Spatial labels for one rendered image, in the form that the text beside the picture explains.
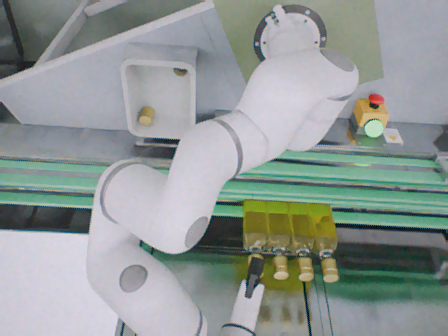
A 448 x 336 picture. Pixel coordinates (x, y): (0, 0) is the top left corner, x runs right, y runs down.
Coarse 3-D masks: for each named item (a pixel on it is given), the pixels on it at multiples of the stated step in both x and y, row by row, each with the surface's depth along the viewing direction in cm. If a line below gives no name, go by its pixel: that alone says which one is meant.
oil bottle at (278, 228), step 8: (272, 200) 103; (272, 208) 101; (280, 208) 101; (272, 216) 99; (280, 216) 99; (288, 216) 100; (272, 224) 97; (280, 224) 97; (288, 224) 97; (272, 232) 95; (280, 232) 95; (288, 232) 96; (272, 240) 94; (280, 240) 94; (288, 240) 94; (272, 248) 95; (288, 248) 95
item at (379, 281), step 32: (0, 224) 114; (32, 224) 114; (64, 224) 115; (224, 224) 120; (352, 224) 123; (320, 256) 114; (352, 256) 115; (384, 256) 115; (416, 256) 116; (320, 288) 105; (352, 288) 107; (384, 288) 108; (416, 288) 108; (352, 320) 100; (384, 320) 101; (416, 320) 101
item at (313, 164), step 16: (272, 160) 98; (288, 160) 99; (304, 160) 99; (320, 160) 99; (336, 160) 100; (352, 160) 100; (368, 160) 100; (384, 160) 101; (400, 160) 101; (416, 160) 102; (432, 160) 102; (320, 176) 96; (336, 176) 96; (352, 176) 96; (368, 176) 96; (384, 176) 96; (400, 176) 97; (416, 176) 97; (432, 176) 98
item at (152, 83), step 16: (128, 64) 90; (144, 64) 90; (160, 64) 90; (176, 64) 90; (128, 80) 94; (144, 80) 101; (160, 80) 101; (176, 80) 101; (192, 80) 92; (128, 96) 96; (144, 96) 104; (160, 96) 104; (176, 96) 104; (192, 96) 95; (128, 112) 99; (160, 112) 108; (176, 112) 107; (192, 112) 99; (128, 128) 102; (144, 128) 105; (160, 128) 105; (176, 128) 106
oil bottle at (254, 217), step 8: (248, 200) 102; (256, 200) 102; (264, 200) 103; (248, 208) 100; (256, 208) 100; (264, 208) 101; (248, 216) 98; (256, 216) 98; (264, 216) 99; (248, 224) 96; (256, 224) 97; (264, 224) 97; (248, 232) 95; (256, 232) 95; (264, 232) 95; (248, 240) 94; (256, 240) 94; (264, 240) 94; (248, 248) 95; (264, 248) 96
